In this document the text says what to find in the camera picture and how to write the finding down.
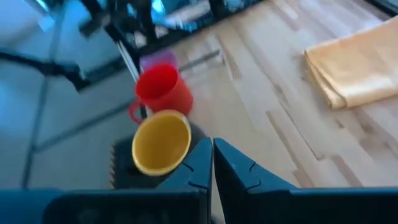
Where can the yellow mug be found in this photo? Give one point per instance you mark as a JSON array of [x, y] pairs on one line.
[[161, 143]]

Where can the folded orange cloth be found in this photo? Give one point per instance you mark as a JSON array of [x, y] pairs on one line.
[[357, 68]]

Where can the purple cloth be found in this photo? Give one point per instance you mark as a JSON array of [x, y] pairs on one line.
[[158, 59]]

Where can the red plastic cup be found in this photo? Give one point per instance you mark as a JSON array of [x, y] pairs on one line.
[[168, 90]]

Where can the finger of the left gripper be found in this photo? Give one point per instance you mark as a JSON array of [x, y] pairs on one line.
[[199, 174], [236, 180]]

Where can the black aluminium frame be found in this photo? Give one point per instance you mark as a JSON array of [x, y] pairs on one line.
[[174, 39]]

